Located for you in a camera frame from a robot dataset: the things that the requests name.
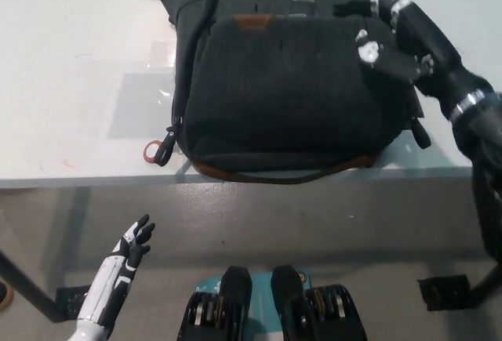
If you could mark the dark grey fabric backpack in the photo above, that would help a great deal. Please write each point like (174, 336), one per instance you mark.
(274, 94)

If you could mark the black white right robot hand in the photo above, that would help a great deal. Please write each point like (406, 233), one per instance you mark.
(423, 47)

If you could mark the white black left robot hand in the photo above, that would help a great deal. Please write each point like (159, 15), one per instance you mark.
(113, 274)

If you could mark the dark metal table leg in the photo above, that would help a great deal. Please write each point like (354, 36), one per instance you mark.
(27, 282)
(486, 286)

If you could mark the black floor plate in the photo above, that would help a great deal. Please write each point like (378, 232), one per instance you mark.
(72, 300)
(443, 292)

